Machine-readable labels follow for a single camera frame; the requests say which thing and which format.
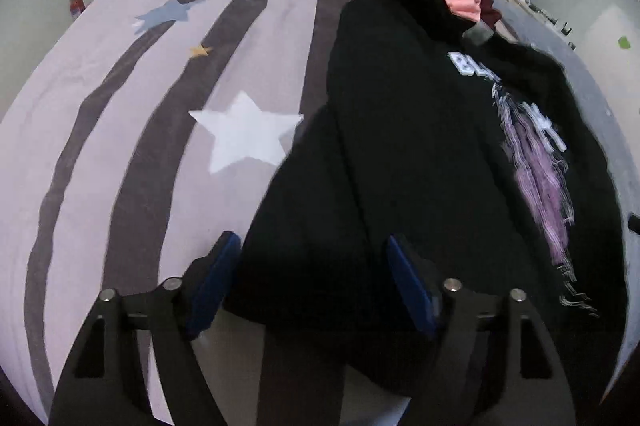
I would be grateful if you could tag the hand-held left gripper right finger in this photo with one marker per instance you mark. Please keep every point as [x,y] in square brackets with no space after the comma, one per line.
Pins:
[407,281]

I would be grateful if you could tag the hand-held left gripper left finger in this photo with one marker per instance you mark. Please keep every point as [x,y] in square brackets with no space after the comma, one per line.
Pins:
[215,278]

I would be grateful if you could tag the black printed sweatshirt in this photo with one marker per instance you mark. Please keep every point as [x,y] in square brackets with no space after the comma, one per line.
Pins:
[400,131]

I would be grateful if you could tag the striped star bedsheet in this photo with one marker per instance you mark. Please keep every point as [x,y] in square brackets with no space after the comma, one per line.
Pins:
[100,106]

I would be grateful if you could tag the cluttered white desk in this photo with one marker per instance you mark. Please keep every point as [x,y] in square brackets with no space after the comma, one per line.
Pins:
[545,14]

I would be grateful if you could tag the red fire extinguisher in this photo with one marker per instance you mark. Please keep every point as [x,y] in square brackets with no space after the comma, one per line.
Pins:
[76,6]

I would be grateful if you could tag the whiteboard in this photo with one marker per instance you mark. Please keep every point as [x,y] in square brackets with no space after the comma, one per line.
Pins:
[602,26]

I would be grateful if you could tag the green magnet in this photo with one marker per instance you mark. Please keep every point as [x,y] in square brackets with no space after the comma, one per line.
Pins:
[623,42]

